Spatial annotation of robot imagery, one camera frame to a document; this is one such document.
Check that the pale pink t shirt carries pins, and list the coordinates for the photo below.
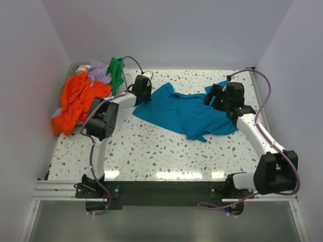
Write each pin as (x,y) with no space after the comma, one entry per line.
(82,68)

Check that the blue t shirt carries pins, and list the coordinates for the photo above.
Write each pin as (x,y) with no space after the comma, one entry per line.
(184,114)

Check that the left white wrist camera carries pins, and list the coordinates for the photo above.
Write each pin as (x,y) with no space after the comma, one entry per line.
(148,74)

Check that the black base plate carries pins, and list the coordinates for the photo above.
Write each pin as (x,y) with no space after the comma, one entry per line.
(164,193)

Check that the aluminium frame rail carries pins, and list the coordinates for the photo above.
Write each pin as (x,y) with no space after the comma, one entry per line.
(54,190)

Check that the orange t shirt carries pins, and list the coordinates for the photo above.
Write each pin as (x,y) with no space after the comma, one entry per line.
(75,100)

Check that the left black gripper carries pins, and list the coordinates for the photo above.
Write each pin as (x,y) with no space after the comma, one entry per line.
(149,87)

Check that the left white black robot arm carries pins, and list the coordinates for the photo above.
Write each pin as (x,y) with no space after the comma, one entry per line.
(101,122)

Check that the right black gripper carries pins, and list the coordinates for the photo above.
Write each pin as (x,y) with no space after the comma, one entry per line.
(214,90)

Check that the green t shirt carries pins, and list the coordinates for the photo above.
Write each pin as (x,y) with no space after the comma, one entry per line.
(115,71)

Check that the clear plastic bin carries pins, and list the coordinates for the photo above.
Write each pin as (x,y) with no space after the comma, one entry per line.
(73,68)

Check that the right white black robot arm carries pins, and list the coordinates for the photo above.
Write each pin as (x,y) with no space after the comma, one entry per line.
(276,171)

